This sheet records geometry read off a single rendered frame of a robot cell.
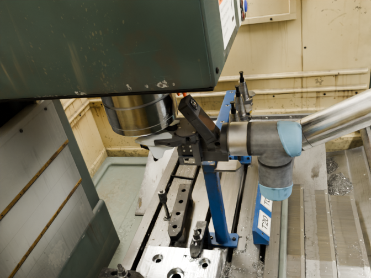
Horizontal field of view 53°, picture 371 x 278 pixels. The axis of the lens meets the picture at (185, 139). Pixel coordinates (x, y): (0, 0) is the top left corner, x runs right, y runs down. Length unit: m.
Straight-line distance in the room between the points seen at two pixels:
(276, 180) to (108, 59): 0.44
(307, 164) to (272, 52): 0.54
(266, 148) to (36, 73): 0.48
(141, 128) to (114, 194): 1.35
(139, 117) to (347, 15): 1.20
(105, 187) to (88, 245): 0.70
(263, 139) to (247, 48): 1.06
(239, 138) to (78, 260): 0.90
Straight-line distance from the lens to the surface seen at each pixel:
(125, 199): 2.05
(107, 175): 2.27
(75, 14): 0.67
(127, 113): 0.76
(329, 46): 1.80
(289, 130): 0.78
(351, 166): 1.95
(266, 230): 1.25
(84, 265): 1.54
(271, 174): 0.83
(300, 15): 1.75
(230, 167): 1.04
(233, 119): 1.14
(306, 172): 1.79
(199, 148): 0.82
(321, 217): 1.58
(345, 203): 1.69
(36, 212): 1.23
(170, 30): 0.61
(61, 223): 1.35
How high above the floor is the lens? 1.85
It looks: 32 degrees down
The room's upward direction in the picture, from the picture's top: 12 degrees counter-clockwise
